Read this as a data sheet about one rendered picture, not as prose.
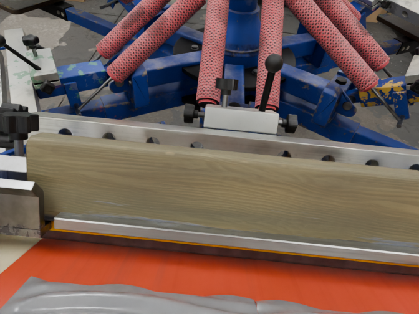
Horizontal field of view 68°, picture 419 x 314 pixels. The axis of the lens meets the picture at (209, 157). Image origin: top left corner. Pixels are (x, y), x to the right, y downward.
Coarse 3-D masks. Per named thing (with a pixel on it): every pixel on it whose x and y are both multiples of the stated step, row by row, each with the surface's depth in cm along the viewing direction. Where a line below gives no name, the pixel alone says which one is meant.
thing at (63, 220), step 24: (72, 216) 27; (96, 216) 27; (192, 240) 26; (216, 240) 26; (240, 240) 26; (264, 240) 26; (288, 240) 26; (312, 240) 27; (336, 240) 27; (408, 264) 26
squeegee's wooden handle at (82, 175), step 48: (48, 144) 26; (96, 144) 26; (144, 144) 28; (48, 192) 27; (96, 192) 27; (144, 192) 27; (192, 192) 27; (240, 192) 27; (288, 192) 27; (336, 192) 26; (384, 192) 26; (384, 240) 27
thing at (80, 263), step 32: (32, 256) 28; (64, 256) 28; (96, 256) 28; (128, 256) 29; (160, 256) 29; (192, 256) 30; (0, 288) 23; (160, 288) 25; (192, 288) 25; (224, 288) 26
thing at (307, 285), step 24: (264, 264) 30; (288, 264) 30; (264, 288) 26; (288, 288) 27; (312, 288) 27; (336, 288) 27; (360, 288) 28; (384, 288) 28; (408, 288) 28; (360, 312) 25; (408, 312) 25
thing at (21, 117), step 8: (8, 112) 37; (16, 112) 38; (24, 112) 38; (0, 120) 35; (8, 120) 35; (16, 120) 35; (24, 120) 35; (32, 120) 37; (0, 128) 36; (8, 128) 35; (16, 128) 36; (24, 128) 36; (32, 128) 37; (16, 136) 36; (24, 136) 37; (16, 144) 37; (16, 152) 37
